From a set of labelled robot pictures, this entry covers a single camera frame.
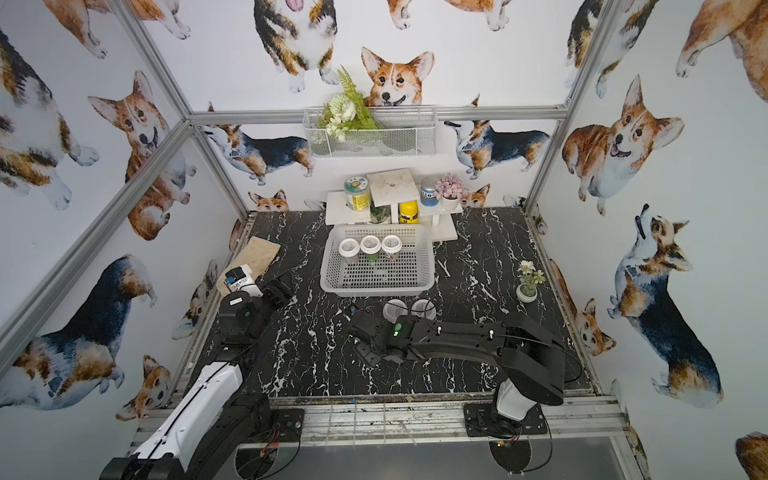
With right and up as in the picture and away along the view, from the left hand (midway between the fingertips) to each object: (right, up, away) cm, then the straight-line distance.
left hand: (280, 269), depth 82 cm
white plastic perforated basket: (+35, -3, +22) cm, 41 cm away
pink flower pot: (+48, +23, +11) cm, 54 cm away
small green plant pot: (+25, +17, +28) cm, 42 cm away
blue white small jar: (+42, +24, +16) cm, 50 cm away
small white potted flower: (+72, -8, +11) cm, 73 cm away
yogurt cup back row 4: (+40, -12, +6) cm, 42 cm away
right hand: (+25, -16, 0) cm, 30 cm away
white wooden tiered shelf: (+29, +24, +16) cm, 41 cm away
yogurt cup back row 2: (+29, +6, +20) cm, 36 cm away
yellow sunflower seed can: (+19, +23, +16) cm, 34 cm away
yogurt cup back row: (+15, +5, +19) cm, 25 cm away
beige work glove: (-20, +3, +28) cm, 34 cm away
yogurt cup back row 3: (+31, -12, +6) cm, 33 cm away
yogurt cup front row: (+23, +6, +19) cm, 30 cm away
